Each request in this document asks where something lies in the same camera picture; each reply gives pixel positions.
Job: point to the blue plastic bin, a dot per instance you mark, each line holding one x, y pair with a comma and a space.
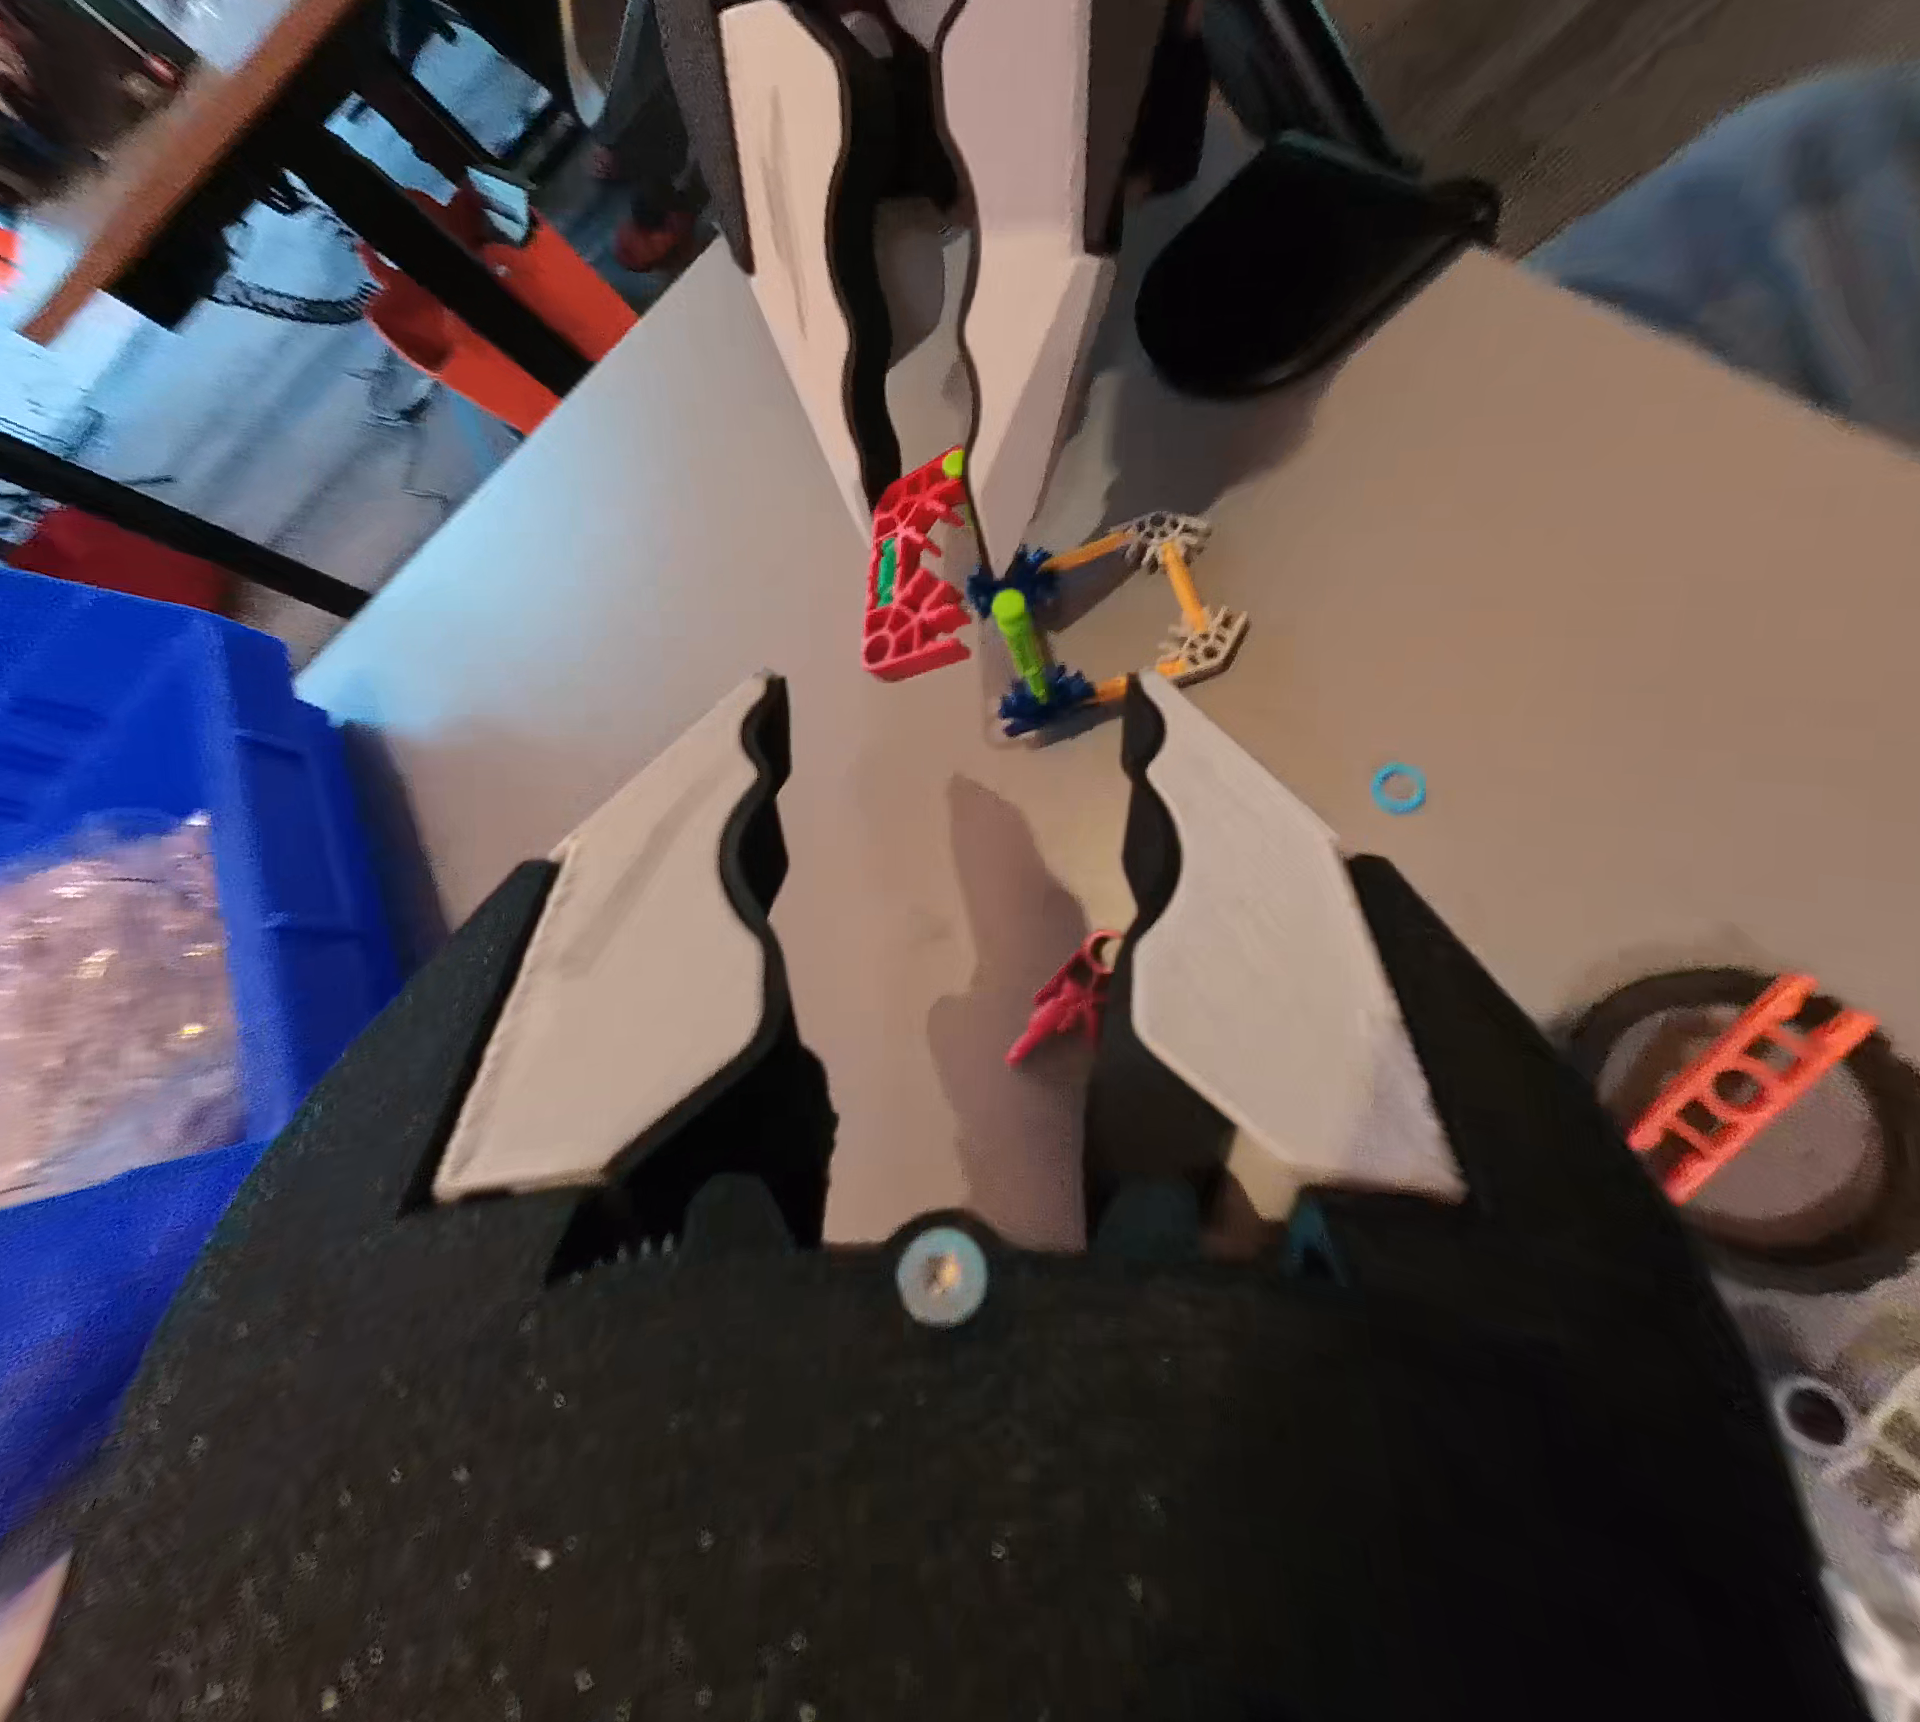
150, 731

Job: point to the red tote basket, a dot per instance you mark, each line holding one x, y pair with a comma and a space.
106, 561

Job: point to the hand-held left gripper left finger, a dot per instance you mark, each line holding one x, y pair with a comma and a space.
633, 1005

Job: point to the black stand pole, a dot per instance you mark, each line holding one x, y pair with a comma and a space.
179, 526

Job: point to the orange connector piece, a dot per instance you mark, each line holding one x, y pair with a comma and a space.
1739, 1094

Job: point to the orange tote bin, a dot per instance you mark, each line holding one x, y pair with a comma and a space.
570, 280

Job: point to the person's leg in jeans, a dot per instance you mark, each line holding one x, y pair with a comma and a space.
1767, 237

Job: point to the colourful rod connector toy model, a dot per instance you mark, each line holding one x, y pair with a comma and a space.
1025, 642

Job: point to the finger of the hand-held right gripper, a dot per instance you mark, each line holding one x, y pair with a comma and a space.
781, 190
1035, 176

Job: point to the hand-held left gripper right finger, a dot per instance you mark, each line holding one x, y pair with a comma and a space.
1275, 1005

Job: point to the red connectors with green clip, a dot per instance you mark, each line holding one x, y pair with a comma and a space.
913, 647

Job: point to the crumpled clear plastic bags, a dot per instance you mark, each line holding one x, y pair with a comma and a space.
106, 1005

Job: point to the black toy tyre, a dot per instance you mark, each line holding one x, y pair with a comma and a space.
1575, 1056

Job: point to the red connector with white rod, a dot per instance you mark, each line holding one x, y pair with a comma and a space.
1071, 996

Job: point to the wooden desk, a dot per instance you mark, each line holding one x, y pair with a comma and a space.
240, 93

